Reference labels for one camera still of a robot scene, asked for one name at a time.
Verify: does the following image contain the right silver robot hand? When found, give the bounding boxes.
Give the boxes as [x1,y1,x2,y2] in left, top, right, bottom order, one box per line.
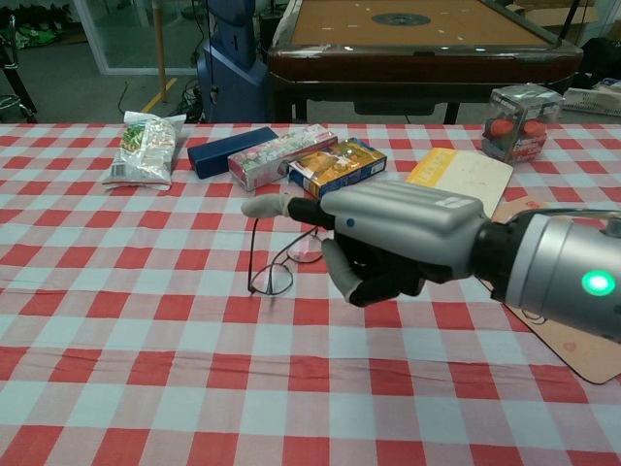
[241,179,487,309]

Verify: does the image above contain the wire-frame eyeglasses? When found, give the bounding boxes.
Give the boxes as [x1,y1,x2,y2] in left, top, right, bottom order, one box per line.
[247,216,325,298]

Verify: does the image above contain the yellow white booklet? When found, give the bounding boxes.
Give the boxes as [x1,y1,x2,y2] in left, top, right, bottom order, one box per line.
[404,146,515,220]

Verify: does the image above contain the yellow blue carton box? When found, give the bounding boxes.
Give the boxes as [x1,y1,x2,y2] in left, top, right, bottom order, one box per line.
[287,137,389,200]

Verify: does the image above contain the pink floral carton box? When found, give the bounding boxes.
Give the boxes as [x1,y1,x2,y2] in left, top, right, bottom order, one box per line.
[227,122,340,192]

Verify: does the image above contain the clear box with red items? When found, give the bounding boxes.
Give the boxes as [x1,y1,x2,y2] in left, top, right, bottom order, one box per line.
[480,83,567,165]

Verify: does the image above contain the brown wooden game table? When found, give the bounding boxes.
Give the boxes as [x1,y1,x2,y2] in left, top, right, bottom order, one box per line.
[266,0,585,124]

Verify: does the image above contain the navy blue glasses case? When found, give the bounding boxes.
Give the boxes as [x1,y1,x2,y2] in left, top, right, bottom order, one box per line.
[186,126,279,181]

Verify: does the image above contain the cartoon girl mouse pad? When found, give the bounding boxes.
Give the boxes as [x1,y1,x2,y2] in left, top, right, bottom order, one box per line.
[488,195,621,385]

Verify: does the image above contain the white plastic basket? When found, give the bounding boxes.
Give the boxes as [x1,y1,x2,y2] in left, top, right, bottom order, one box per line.
[562,85,621,118]

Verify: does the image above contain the blue machine base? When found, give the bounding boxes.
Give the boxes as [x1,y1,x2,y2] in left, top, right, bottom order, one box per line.
[195,0,271,124]

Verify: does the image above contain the red white checked tablecloth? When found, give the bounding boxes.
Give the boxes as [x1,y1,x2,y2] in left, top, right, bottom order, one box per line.
[0,120,621,466]

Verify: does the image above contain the white green snack bag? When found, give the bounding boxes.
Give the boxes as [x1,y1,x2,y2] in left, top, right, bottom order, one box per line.
[102,111,187,192]

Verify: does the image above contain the wooden pole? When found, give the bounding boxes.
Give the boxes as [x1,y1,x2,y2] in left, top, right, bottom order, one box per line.
[151,0,170,104]

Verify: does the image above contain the black metal chair frame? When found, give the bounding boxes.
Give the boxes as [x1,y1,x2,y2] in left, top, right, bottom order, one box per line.
[0,13,39,123]

